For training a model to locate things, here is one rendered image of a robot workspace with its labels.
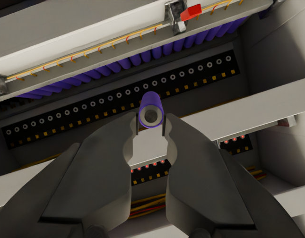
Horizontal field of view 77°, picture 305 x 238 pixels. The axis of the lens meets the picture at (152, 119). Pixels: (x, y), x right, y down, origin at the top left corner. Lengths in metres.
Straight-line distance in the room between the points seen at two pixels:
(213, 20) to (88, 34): 0.17
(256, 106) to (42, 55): 0.30
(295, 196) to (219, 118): 0.21
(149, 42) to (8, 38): 0.17
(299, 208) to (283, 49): 0.27
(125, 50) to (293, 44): 0.25
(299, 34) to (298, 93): 0.08
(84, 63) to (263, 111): 0.27
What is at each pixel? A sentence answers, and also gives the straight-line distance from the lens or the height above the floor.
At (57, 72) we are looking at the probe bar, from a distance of 0.32.
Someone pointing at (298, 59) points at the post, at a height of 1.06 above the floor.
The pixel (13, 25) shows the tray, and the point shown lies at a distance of 0.30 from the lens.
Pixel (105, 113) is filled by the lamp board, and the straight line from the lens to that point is 0.43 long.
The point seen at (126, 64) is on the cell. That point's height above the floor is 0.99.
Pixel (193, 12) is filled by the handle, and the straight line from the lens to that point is 0.20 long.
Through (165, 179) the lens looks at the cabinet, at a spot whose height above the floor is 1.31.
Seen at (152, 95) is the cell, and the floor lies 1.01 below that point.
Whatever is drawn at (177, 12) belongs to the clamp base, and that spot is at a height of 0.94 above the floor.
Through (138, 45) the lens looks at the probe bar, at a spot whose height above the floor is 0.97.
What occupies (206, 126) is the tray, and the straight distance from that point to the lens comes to 0.29.
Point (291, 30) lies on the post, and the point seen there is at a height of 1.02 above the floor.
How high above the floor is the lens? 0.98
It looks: 19 degrees up
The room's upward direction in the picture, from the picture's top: 161 degrees clockwise
